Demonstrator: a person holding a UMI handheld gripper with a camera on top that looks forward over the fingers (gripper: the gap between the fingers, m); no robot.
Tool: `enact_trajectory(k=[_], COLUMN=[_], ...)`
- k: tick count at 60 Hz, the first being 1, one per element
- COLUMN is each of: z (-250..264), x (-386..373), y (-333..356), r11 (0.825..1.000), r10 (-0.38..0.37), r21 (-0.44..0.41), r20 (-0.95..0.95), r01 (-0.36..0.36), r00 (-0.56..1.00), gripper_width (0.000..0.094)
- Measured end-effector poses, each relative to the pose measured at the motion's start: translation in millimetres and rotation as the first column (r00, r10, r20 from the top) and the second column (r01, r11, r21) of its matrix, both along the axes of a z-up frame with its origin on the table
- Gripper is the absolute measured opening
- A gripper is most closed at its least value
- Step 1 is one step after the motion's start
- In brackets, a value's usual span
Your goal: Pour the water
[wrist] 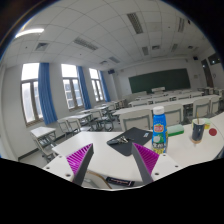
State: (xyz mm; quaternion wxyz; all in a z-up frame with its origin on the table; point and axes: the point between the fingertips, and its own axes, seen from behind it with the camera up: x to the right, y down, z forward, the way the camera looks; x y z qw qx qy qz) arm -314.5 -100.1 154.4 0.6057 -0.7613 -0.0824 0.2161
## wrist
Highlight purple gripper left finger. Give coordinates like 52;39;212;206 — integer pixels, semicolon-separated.
66;144;94;186

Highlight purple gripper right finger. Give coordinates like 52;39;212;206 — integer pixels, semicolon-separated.
132;143;159;185

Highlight black mouse pad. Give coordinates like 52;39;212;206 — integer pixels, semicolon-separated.
107;127;152;156

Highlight bunch of keys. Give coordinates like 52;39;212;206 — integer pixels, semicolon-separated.
116;136;128;144

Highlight black marker pen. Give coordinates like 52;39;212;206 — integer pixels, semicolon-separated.
106;177;135;187

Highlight blue plastic drink bottle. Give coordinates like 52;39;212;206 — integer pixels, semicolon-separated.
152;106;168;154

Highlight small white desk left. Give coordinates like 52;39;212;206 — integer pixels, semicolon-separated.
30;127;56;162

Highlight green white sponge eraser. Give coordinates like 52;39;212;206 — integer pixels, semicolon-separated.
167;124;184;137

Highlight white chair behind table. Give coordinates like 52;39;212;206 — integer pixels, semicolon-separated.
119;109;153;131

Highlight white chair right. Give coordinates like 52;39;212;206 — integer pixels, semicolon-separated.
164;104;183;126

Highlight dark blue paper cup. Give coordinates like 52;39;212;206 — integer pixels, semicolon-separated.
191;118;205;144

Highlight left blue curtain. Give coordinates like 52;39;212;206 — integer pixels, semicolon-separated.
38;63;57;125

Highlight blue curtain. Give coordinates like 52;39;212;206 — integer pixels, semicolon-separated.
77;66;91;109
38;63;57;125
99;71;111;102

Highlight right blue curtain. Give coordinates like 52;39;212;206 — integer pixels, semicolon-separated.
99;71;111;102

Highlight red round disc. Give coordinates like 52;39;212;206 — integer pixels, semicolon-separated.
209;128;217;136

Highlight middle blue curtain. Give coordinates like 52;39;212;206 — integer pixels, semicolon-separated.
77;66;91;109

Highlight green chalkboard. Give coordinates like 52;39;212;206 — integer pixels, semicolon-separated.
129;69;190;93

